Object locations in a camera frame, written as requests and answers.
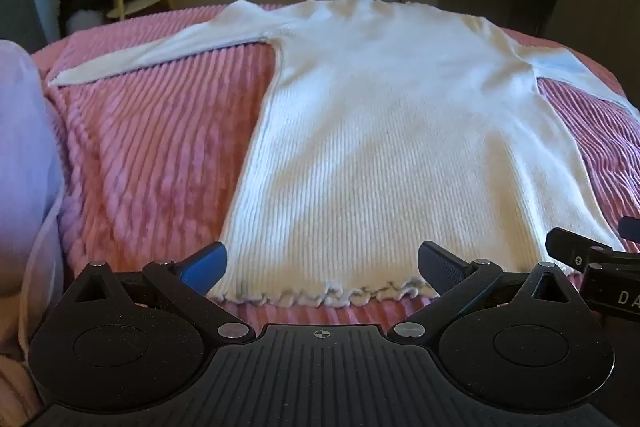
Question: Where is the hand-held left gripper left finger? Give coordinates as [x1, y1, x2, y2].
[60, 242, 257, 344]

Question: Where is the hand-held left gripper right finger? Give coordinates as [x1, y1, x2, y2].
[392, 241, 584, 344]

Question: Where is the white ribbed knit sweater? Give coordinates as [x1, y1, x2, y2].
[47, 0, 640, 308]

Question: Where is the pink ribbed plush blanket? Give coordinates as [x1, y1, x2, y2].
[30, 2, 640, 329]

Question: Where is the lavender cloth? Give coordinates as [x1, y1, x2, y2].
[0, 39, 67, 358]

